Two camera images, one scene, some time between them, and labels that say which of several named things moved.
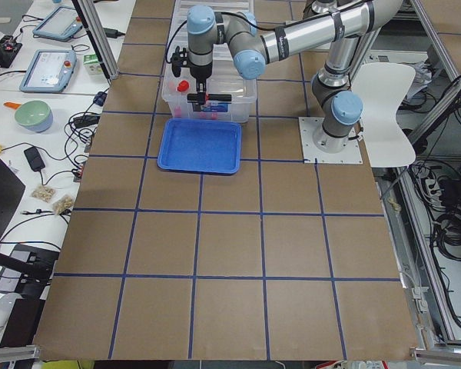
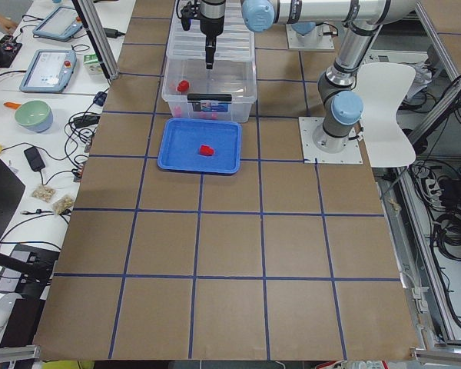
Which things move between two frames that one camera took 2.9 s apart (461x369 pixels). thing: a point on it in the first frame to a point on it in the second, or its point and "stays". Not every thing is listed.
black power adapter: (34, 158) stays
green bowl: (34, 115) stays
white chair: (383, 86) stays
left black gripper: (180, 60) to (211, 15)
